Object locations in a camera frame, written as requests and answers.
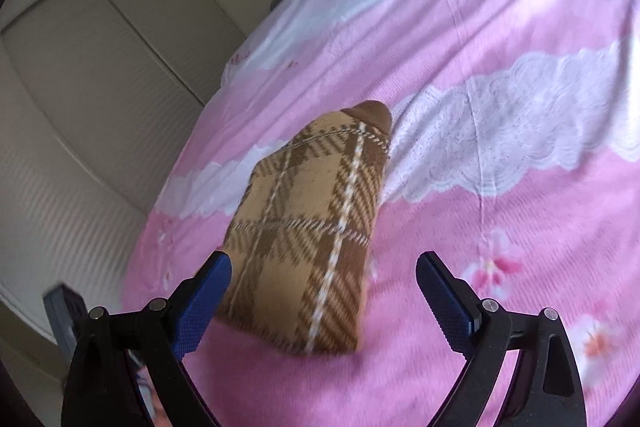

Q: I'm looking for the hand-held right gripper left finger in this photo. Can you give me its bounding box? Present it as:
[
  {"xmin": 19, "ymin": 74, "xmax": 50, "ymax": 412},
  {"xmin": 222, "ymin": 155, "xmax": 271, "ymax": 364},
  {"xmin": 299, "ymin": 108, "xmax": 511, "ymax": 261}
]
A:
[{"xmin": 61, "ymin": 251, "xmax": 234, "ymax": 427}]

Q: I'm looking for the beige wardrobe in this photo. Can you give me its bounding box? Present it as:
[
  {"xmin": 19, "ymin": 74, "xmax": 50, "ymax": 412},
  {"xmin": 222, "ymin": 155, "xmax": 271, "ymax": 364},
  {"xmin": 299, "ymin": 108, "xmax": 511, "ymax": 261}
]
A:
[{"xmin": 0, "ymin": 0, "xmax": 247, "ymax": 348}]

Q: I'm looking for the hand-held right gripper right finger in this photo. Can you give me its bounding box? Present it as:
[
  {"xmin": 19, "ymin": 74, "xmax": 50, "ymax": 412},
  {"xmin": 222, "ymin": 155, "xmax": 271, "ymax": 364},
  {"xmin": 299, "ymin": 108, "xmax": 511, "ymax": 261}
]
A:
[{"xmin": 416, "ymin": 251, "xmax": 587, "ymax": 427}]

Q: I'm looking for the brown plaid sock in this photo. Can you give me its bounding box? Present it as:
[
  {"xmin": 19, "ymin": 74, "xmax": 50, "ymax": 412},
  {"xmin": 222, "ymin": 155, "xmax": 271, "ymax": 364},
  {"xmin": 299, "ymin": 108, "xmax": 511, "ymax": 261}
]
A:
[{"xmin": 215, "ymin": 101, "xmax": 394, "ymax": 356}]

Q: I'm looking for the pink and white bedsheet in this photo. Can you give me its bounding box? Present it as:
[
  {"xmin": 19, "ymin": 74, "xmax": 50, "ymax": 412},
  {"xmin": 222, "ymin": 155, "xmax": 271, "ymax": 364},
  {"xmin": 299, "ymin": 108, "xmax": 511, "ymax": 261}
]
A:
[{"xmin": 122, "ymin": 0, "xmax": 640, "ymax": 427}]

